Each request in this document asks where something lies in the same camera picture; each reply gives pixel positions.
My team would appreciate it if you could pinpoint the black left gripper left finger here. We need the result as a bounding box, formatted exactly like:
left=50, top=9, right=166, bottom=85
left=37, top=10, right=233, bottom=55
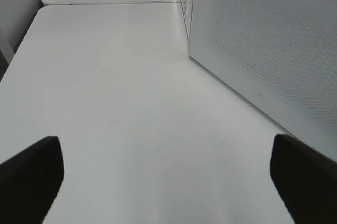
left=1, top=136, right=65, bottom=223

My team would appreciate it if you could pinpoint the white microwave door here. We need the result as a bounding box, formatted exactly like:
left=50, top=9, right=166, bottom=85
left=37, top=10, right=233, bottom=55
left=189, top=0, right=336, bottom=160

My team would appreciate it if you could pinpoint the white microwave oven body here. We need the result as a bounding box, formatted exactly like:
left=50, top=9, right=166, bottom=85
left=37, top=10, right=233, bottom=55
left=178, top=0, right=196, bottom=48

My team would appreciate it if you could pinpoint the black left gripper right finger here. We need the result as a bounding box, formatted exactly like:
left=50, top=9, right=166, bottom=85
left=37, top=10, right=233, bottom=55
left=270, top=134, right=336, bottom=223

